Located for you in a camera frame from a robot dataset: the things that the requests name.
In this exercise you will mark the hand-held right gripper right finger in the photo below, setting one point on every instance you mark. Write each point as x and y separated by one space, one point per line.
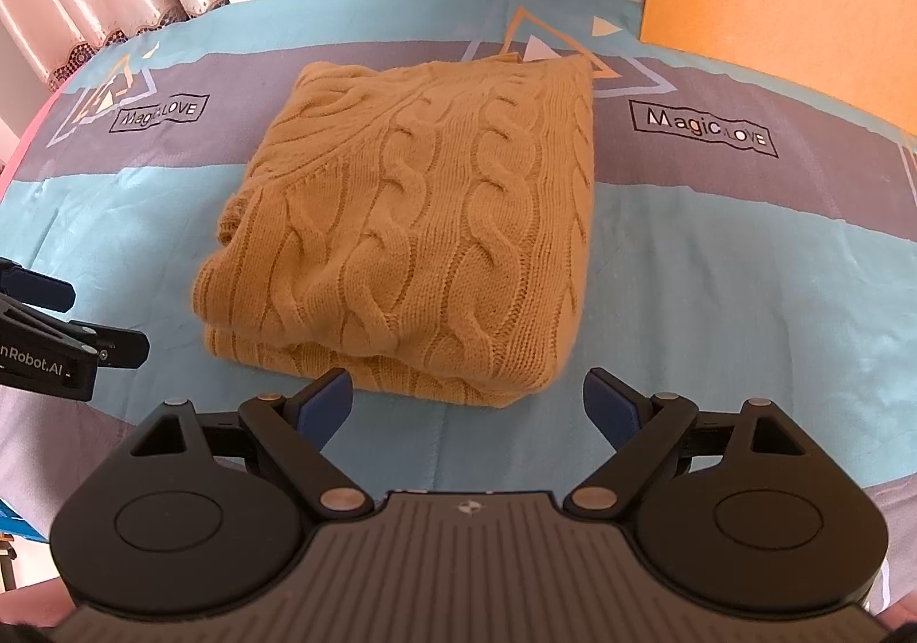
610 403

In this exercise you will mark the pink mattress edge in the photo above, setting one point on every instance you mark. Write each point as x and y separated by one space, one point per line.
18 149

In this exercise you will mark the blue grey printed bed sheet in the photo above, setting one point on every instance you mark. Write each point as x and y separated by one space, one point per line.
716 270

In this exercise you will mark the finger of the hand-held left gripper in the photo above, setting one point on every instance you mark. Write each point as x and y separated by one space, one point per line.
79 331
39 288

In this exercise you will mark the blue and orange box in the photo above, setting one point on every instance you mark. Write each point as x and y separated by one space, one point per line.
8 518

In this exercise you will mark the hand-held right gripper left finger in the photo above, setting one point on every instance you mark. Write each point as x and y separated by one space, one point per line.
324 403

